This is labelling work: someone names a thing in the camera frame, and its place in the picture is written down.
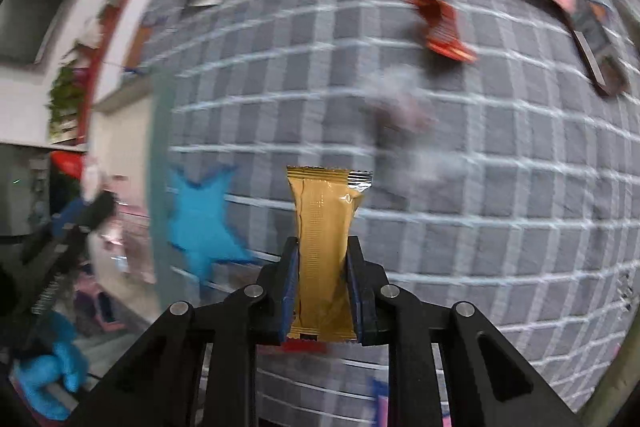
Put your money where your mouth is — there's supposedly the dark brown snack bar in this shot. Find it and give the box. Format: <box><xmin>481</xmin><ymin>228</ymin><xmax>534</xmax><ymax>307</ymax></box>
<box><xmin>569</xmin><ymin>5</ymin><xmax>631</xmax><ymax>96</ymax></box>

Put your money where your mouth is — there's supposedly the blue star-shaped toy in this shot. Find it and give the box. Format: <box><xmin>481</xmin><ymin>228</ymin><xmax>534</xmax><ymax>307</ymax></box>
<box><xmin>166</xmin><ymin>164</ymin><xmax>254</xmax><ymax>284</ymax></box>

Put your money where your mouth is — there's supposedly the blue plush toy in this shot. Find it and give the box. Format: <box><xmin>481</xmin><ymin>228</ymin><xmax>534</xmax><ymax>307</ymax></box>
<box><xmin>14</xmin><ymin>311</ymin><xmax>91</xmax><ymax>421</ymax></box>

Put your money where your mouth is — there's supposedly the grey checked blanket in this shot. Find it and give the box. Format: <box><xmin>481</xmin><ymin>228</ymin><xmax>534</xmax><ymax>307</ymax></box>
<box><xmin>134</xmin><ymin>0</ymin><xmax>640</xmax><ymax>427</ymax></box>

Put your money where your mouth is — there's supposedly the gold snack bar packet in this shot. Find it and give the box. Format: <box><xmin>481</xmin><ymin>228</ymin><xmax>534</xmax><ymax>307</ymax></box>
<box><xmin>285</xmin><ymin>166</ymin><xmax>374</xmax><ymax>344</ymax></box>

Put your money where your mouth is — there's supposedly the red snack packet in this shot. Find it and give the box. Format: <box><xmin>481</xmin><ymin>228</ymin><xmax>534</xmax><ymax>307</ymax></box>
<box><xmin>404</xmin><ymin>0</ymin><xmax>478</xmax><ymax>64</ymax></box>

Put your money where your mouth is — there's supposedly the translucent grey snack packet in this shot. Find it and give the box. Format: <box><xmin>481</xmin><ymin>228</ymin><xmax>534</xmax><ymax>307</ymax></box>
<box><xmin>363</xmin><ymin>66</ymin><xmax>441</xmax><ymax>134</ymax></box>

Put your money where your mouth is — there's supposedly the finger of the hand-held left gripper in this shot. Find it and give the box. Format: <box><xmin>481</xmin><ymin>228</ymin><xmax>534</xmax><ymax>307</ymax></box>
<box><xmin>20</xmin><ymin>190</ymin><xmax>119</xmax><ymax>323</ymax></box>

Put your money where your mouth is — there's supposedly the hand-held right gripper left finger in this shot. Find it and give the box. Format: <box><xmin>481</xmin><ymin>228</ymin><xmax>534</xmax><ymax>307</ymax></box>
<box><xmin>65</xmin><ymin>236</ymin><xmax>302</xmax><ymax>427</ymax></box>

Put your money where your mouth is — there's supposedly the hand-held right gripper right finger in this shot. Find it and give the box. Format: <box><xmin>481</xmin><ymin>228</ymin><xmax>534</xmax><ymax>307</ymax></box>
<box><xmin>347</xmin><ymin>235</ymin><xmax>586</xmax><ymax>427</ymax></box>

